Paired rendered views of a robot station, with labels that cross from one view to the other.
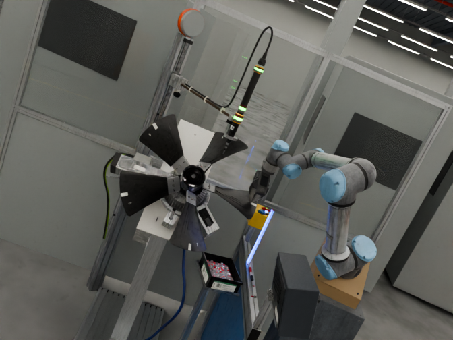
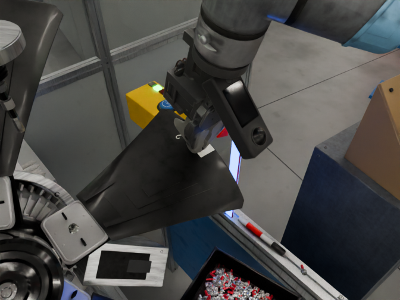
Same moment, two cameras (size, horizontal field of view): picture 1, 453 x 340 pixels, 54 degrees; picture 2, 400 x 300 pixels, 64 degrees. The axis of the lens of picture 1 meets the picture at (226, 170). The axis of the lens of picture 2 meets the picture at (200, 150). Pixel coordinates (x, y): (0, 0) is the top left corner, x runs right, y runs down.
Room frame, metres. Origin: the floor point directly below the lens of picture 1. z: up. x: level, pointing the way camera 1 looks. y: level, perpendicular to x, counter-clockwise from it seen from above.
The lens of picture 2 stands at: (1.82, 0.04, 1.58)
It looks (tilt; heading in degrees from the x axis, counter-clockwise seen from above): 45 degrees down; 324
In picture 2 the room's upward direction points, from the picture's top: straight up
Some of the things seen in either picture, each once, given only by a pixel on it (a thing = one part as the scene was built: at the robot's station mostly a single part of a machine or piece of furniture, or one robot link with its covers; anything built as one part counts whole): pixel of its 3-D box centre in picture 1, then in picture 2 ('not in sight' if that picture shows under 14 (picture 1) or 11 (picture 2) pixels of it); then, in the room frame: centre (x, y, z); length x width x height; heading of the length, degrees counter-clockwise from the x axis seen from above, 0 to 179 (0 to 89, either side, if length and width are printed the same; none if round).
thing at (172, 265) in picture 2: (217, 300); (167, 226); (2.48, -0.27, 0.39); 0.04 x 0.04 x 0.78; 7
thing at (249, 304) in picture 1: (247, 280); (259, 244); (2.06, -0.32, 0.82); 0.90 x 0.04 x 0.08; 7
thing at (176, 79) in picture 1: (178, 81); not in sight; (2.58, 0.46, 1.55); 0.10 x 0.07 x 0.08; 42
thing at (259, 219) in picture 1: (257, 216); (158, 113); (2.45, -0.28, 1.02); 0.16 x 0.10 x 0.11; 7
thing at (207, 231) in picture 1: (203, 221); (118, 257); (2.15, 0.00, 0.98); 0.20 x 0.16 x 0.20; 7
